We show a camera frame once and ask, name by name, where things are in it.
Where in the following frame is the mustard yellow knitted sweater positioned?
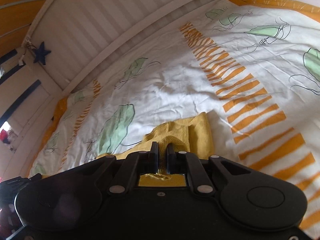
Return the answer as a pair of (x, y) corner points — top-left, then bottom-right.
(96, 112), (216, 188)

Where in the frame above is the white leaf-print duvet cover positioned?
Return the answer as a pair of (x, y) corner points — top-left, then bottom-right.
(28, 0), (319, 238)

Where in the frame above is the white shelf unit, blue trim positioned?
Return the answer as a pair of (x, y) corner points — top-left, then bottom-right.
(1, 48), (62, 180)

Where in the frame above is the dark blue star decoration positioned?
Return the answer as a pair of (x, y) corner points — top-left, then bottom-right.
(33, 41), (52, 66)

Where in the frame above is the white wooden bed frame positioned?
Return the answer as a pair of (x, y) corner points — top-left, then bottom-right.
(27, 0), (217, 93)

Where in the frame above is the orange wooden wall panel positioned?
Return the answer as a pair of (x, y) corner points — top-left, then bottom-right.
(0, 0), (54, 56)

